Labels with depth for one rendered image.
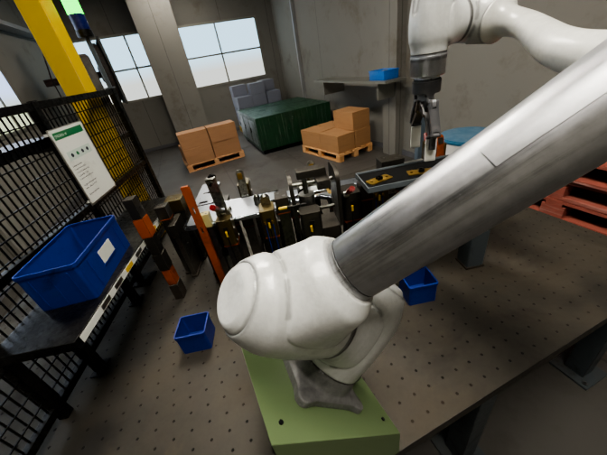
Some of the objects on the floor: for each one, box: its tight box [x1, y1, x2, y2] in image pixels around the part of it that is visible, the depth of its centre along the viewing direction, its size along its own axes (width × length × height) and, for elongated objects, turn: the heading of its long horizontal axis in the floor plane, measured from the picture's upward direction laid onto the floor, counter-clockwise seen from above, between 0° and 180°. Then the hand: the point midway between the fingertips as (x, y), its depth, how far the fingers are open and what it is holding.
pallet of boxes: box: [229, 79, 282, 133], centre depth 747 cm, size 115×77×114 cm
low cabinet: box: [238, 97, 332, 154], centre depth 619 cm, size 174×159×69 cm
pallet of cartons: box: [301, 107, 372, 163], centre depth 481 cm, size 119×91×68 cm
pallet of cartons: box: [175, 119, 245, 173], centre depth 553 cm, size 83×117×69 cm
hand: (422, 150), depth 87 cm, fingers open, 13 cm apart
